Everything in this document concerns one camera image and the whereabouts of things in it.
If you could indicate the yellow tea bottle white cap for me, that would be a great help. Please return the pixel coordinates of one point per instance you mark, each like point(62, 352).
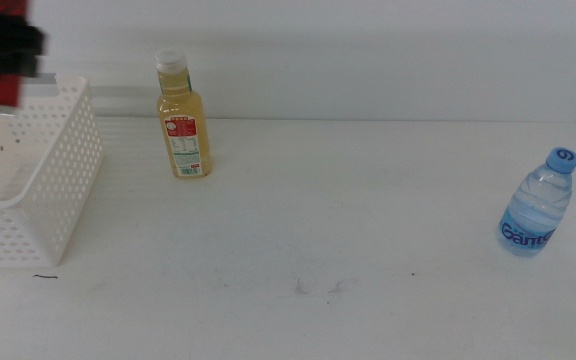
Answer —
point(183, 145)

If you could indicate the clear water bottle blue cap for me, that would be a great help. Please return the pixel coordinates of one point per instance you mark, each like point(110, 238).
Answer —
point(538, 210)

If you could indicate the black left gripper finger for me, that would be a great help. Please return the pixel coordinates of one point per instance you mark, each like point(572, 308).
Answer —
point(3, 47)

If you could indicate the white perforated plastic basket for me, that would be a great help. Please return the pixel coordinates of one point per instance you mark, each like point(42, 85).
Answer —
point(68, 165)

